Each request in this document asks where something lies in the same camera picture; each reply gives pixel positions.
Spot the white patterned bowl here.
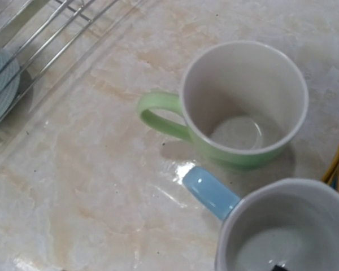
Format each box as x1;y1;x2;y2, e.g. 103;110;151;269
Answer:
0;49;20;118

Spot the metal wire dish rack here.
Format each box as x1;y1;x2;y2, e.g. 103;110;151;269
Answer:
0;1;144;167

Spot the green ceramic mug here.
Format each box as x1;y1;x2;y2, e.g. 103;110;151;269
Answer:
137;41;309;170

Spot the blue dotted plate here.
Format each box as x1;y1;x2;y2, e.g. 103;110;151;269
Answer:
328;177;338;191

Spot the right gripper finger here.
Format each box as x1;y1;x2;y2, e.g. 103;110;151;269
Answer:
270;262;290;271

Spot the light blue mug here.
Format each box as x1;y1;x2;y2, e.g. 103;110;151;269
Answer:
182;167;339;270

